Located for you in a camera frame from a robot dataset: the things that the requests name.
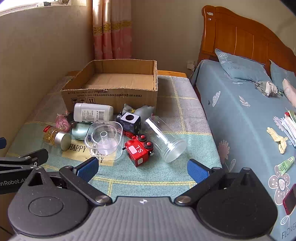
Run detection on pink patterned curtain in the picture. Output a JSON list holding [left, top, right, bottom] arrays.
[[92, 0, 133, 60]]

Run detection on wooden headboard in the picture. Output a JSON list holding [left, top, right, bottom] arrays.
[[198, 5, 296, 72]]

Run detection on clear plastic jar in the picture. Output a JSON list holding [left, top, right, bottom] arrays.
[[144, 116, 187, 163]]

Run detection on red toy truck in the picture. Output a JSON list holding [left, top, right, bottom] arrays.
[[124, 134, 155, 167]]

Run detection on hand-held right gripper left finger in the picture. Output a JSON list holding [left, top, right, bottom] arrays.
[[23, 157, 113, 205]]

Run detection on cardboard box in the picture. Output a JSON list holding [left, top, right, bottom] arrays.
[[60, 60, 159, 116]]

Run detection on pink rolled cloth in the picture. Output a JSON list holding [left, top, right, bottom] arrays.
[[282, 78, 296, 102]]

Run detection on clear plastic lid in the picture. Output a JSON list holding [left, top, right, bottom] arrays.
[[84, 121, 123, 162]]

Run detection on black glossy oval object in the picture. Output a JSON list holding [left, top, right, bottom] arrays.
[[65, 115, 78, 128]]

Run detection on grey dinosaur figurine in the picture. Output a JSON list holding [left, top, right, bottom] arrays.
[[122, 103, 155, 118]]

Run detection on wooden bedside table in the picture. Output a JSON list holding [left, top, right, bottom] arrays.
[[67, 70, 187, 78]]

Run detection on blue floral pillow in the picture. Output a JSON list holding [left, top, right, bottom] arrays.
[[215, 49, 273, 84], [269, 60, 296, 90]]

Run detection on green tube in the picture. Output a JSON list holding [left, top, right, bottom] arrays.
[[277, 156, 295, 176]]

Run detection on window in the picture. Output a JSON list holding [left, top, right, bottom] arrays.
[[0, 0, 72, 12]]

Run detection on grey green checked blanket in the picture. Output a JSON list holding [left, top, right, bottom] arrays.
[[6, 75, 222, 202]]

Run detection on blue floral bed sheet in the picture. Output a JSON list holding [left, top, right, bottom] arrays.
[[190, 59, 296, 241]]

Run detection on white plastic bottle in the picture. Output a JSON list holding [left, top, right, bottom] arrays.
[[73, 103, 114, 123]]

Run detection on black and purple toy cube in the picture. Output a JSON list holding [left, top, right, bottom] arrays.
[[116, 112, 141, 137]]

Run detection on crumpled grey cloth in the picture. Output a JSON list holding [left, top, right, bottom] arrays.
[[255, 81, 284, 98]]

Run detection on stack of white papers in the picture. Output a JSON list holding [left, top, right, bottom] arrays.
[[280, 111, 296, 147]]

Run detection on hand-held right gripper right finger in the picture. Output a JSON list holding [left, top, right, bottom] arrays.
[[174, 159, 264, 205]]

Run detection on mint green earbud case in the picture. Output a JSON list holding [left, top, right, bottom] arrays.
[[72, 123, 93, 141]]

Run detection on red phone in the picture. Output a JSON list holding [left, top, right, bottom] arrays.
[[282, 184, 296, 215]]

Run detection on yellow bottle with silver cap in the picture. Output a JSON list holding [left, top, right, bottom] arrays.
[[43, 125, 72, 151]]

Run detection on pink toy figure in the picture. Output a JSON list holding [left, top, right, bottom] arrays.
[[55, 113, 71, 130]]

